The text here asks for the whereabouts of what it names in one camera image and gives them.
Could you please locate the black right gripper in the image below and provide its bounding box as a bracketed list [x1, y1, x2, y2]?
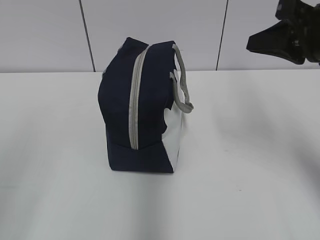
[246, 0, 320, 65]

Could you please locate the navy and white lunch bag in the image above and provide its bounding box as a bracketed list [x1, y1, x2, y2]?
[97, 37, 194, 174]

